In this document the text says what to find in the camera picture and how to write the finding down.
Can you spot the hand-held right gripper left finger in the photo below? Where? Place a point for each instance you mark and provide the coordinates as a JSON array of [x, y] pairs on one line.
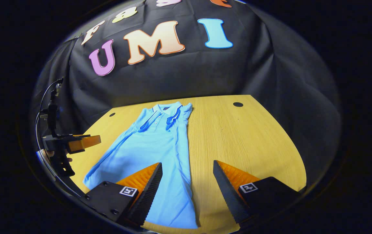
[[147, 198]]

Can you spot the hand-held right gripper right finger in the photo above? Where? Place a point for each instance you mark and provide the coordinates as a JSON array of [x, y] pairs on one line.
[[228, 195]]

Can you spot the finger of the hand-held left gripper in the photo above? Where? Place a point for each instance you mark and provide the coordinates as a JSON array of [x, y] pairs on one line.
[[59, 141]]

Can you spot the light blue T-shirt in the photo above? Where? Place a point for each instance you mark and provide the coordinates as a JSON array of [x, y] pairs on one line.
[[150, 146]]

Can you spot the black backdrop cloth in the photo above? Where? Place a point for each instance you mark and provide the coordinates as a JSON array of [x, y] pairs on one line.
[[186, 71]]

